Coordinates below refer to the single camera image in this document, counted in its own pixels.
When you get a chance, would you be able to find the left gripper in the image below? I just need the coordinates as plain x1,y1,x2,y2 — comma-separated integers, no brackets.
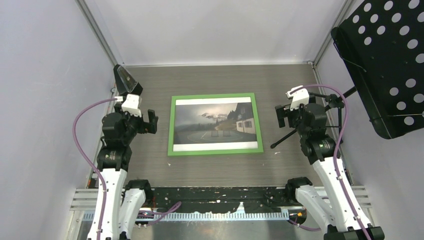
115,103,157,144

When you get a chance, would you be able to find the wooden picture frame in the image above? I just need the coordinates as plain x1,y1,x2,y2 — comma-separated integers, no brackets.
167,92,265,157

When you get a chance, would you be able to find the photo with white borders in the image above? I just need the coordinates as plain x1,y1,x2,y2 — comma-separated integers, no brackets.
172,96,259,153

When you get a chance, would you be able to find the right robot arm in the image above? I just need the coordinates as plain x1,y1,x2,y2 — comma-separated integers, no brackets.
275,103,385,240

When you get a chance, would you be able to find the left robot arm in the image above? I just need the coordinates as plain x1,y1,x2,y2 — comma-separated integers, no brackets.
87,109,159,240

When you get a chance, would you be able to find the black wedge object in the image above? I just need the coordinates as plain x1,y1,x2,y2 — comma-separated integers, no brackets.
113,64,143,96

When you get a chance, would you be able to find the black music stand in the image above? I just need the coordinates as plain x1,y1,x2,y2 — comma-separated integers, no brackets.
270,0,424,150

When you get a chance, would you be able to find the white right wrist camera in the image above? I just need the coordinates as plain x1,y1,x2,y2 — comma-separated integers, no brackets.
286,85,310,111

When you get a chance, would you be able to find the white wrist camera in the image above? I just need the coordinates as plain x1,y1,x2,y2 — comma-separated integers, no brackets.
114,93,143,118
286,85,310,111

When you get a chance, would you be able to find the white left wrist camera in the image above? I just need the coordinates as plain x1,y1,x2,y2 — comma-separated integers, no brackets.
114,93,143,118

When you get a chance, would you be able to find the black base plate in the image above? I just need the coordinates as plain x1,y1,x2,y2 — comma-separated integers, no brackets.
142,186,302,214

